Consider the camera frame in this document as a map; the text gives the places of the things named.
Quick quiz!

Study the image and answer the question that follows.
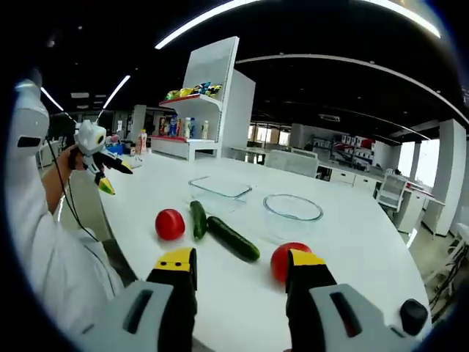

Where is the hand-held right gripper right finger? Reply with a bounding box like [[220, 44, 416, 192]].
[[285, 249, 429, 352]]

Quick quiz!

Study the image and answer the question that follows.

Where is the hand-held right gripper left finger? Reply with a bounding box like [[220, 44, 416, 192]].
[[78, 247, 199, 352]]

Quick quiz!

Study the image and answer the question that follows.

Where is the red tomato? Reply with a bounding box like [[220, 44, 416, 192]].
[[270, 241, 313, 284], [155, 208, 186, 242]]

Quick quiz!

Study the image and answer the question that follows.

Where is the dark green cucumber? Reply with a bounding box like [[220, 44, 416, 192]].
[[207, 216, 262, 263], [189, 199, 209, 242]]

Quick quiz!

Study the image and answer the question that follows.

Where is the round glass bowl storage container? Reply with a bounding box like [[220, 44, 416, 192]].
[[262, 194, 325, 243]]

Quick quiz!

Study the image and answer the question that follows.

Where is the rectangular glass storage container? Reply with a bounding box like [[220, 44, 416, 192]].
[[188, 175, 253, 213]]

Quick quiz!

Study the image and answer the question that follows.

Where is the person's left hand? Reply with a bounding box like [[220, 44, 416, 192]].
[[58, 144, 87, 174]]

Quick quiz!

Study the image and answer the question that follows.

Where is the ceiling light strip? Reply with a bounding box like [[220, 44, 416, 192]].
[[102, 75, 132, 110], [40, 87, 65, 112], [154, 0, 257, 51], [366, 0, 443, 40]]

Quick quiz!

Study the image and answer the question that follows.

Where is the white table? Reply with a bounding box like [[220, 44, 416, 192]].
[[98, 150, 432, 352]]

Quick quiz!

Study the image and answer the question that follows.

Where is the white worn device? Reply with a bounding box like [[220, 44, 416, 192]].
[[13, 78, 51, 155]]

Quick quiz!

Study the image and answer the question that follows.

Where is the person in white shirt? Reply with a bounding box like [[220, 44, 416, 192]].
[[5, 146, 125, 331]]

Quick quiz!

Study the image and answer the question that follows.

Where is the row of snack packets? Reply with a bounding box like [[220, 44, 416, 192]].
[[164, 82, 224, 100]]

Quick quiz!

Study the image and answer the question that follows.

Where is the row of white cabinets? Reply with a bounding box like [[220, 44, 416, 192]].
[[318, 164, 385, 197]]

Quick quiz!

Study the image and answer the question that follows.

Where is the white mesh chair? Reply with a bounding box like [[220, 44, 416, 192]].
[[265, 149, 320, 179]]

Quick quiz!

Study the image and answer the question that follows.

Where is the white office chair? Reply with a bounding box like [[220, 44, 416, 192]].
[[375, 172, 407, 213]]

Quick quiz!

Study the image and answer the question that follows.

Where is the white office desk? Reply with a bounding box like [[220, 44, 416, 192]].
[[395, 183, 446, 235]]

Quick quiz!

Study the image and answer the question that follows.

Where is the white display shelf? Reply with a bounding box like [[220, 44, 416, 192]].
[[149, 35, 256, 161]]

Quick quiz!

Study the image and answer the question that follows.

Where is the red and white background shelf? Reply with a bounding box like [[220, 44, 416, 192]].
[[311, 133, 377, 162]]

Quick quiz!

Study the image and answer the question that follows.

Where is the black device cable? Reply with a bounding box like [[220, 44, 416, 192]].
[[45, 135, 100, 243]]

